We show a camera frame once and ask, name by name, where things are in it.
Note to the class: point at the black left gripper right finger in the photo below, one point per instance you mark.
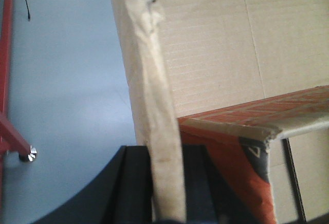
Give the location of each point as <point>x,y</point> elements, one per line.
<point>209,198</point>

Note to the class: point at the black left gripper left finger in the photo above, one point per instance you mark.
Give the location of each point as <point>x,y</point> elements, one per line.
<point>121,193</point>

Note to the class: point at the red printed cardboard box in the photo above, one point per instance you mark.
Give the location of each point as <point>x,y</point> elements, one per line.
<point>272,154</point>

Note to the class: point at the plain brown cardboard box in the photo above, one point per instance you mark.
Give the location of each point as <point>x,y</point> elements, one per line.
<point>185,57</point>

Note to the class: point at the silver caster foot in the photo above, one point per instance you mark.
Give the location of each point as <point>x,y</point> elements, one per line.
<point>31,157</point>

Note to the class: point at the red metal frame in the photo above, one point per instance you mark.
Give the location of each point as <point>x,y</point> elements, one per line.
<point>11,139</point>

